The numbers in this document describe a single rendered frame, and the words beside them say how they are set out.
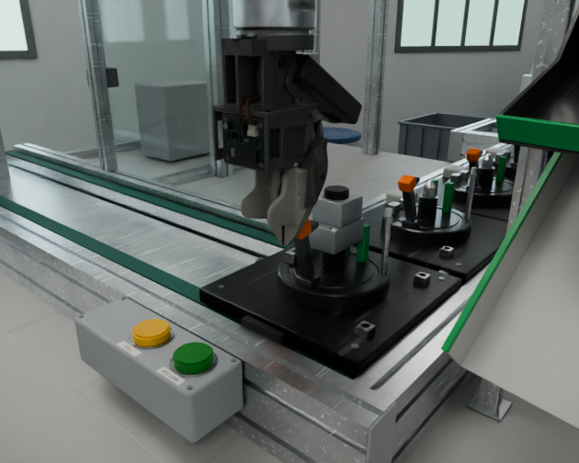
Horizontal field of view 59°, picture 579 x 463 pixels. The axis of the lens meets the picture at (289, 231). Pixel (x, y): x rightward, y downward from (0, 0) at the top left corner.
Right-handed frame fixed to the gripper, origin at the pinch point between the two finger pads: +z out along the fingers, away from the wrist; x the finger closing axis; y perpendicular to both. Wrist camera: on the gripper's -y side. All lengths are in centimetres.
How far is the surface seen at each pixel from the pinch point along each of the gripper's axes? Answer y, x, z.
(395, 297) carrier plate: -10.4, 8.0, 9.5
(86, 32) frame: -22, -76, -20
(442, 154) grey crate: -193, -68, 35
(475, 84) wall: -431, -147, 23
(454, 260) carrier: -25.1, 9.0, 9.5
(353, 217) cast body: -9.0, 2.3, 0.3
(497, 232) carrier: -39.7, 9.8, 9.4
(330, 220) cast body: -6.6, 0.7, 0.3
